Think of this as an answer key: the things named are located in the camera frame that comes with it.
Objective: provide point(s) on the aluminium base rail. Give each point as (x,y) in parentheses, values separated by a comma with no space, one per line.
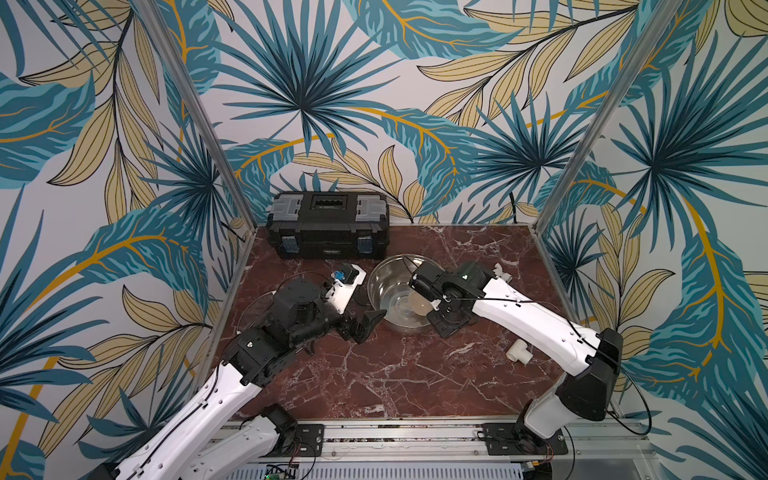
(447,447)

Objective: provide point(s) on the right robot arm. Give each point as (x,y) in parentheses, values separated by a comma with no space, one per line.
(590,360)

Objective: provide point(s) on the beige plastic ladle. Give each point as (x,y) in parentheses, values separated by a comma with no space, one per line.
(419,304)

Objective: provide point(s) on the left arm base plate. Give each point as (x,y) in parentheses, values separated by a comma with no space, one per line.
(305,440)

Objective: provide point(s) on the white faucet pipe fitting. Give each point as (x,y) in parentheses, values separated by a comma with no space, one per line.
(501,273)

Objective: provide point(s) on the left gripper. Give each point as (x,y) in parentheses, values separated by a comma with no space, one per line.
(365,326)

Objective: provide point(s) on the glass pot lid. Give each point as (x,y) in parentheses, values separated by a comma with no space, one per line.
(255,313)

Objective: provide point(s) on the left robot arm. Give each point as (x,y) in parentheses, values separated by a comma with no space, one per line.
(299,313)

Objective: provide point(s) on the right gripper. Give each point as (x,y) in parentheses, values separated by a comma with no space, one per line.
(424,288)

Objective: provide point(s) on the black plastic toolbox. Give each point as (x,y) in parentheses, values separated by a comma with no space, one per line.
(329,225)

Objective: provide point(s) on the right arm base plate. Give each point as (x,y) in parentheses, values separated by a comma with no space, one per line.
(507,439)

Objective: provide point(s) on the white PVC tee fitting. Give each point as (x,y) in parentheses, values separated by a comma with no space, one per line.
(519,352)

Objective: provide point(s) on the stainless steel pot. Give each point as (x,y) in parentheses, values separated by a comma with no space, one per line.
(387,288)

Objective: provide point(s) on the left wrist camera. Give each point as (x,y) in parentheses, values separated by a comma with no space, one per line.
(345,281)

